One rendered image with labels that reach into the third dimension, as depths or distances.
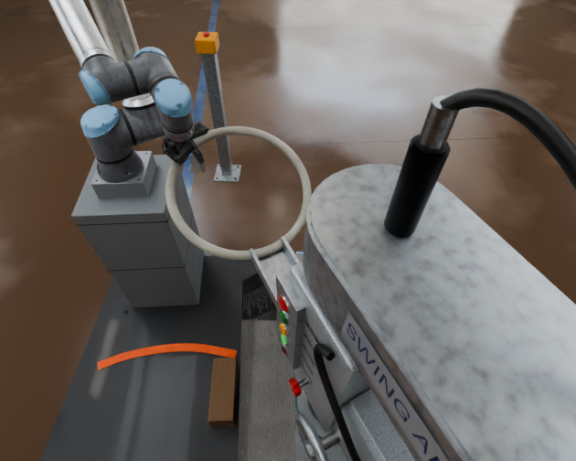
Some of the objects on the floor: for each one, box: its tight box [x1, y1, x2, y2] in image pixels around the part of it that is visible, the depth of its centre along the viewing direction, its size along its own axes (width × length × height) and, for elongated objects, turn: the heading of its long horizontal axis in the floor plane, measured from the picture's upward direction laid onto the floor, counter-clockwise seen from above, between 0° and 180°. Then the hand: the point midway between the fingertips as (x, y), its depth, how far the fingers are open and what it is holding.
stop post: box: [195, 32, 241, 182], centre depth 258 cm, size 20×20×109 cm
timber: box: [208, 358, 239, 427], centre depth 185 cm, size 30×12×12 cm, turn 2°
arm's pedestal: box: [71, 155, 212, 314], centre depth 202 cm, size 50×50×85 cm
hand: (188, 158), depth 130 cm, fingers open, 14 cm apart
